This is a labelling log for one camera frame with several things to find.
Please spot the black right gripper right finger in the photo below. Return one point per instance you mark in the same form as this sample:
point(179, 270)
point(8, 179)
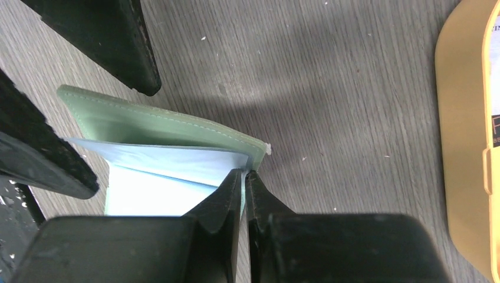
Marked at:
point(286, 246)

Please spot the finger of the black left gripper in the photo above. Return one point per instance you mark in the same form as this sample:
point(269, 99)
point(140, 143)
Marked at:
point(111, 33)
point(33, 154)

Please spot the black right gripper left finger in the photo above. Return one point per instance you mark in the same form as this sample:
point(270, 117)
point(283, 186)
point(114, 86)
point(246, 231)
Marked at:
point(199, 246)

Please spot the green card holder wallet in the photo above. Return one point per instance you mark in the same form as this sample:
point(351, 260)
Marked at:
point(161, 163)

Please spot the white VIP card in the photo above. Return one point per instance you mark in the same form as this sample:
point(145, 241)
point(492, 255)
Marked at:
point(494, 80)

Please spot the yellow oval tray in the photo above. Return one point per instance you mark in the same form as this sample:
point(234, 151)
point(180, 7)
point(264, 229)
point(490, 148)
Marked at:
point(470, 133)

